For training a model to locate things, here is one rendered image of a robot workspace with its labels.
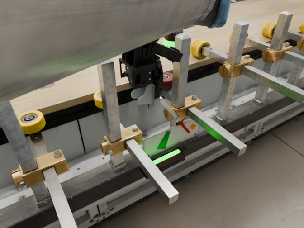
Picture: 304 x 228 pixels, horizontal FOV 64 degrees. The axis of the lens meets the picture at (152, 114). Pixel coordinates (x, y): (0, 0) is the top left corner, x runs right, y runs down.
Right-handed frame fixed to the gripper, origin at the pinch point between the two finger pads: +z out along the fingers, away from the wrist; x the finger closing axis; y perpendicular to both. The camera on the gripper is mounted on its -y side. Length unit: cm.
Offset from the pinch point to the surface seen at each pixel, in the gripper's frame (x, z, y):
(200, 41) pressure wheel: -30, 0, -44
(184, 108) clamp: -5.6, 11.5, -16.9
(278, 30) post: -8, -7, -64
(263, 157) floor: -16, 98, -110
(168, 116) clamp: -7.5, 13.9, -11.4
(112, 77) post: -6.3, -7.8, 8.2
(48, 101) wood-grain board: -29.9, 7.9, 22.8
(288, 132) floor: -24, 98, -152
